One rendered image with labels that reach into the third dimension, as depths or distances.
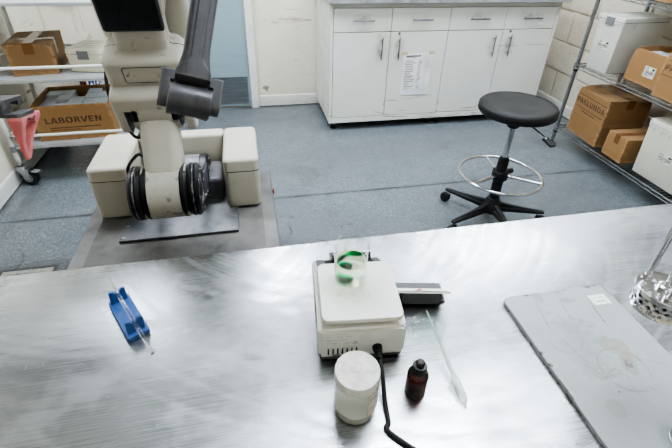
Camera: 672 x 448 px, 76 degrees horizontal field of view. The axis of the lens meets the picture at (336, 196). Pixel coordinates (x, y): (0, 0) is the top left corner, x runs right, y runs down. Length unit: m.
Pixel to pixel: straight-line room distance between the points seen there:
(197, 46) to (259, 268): 0.43
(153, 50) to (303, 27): 2.28
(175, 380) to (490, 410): 0.44
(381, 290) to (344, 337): 0.09
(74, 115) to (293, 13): 1.68
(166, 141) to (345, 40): 1.84
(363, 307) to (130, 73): 0.97
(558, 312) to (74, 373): 0.77
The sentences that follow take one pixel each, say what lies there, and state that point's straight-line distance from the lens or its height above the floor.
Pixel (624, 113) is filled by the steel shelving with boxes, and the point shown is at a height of 0.36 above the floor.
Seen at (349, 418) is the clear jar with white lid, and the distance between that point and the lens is 0.63.
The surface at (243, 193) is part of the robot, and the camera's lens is 1.65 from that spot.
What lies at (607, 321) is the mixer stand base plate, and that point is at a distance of 0.87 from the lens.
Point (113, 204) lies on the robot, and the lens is 1.72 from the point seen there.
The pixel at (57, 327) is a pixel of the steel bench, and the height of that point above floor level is 0.75.
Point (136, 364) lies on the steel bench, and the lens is 0.74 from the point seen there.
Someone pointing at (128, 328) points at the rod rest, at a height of 0.77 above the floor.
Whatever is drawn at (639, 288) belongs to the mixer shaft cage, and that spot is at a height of 0.92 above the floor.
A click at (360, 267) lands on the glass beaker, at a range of 0.64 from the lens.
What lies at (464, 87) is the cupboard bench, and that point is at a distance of 3.40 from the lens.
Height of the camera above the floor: 1.31
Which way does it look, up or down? 33 degrees down
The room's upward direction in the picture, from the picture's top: 2 degrees clockwise
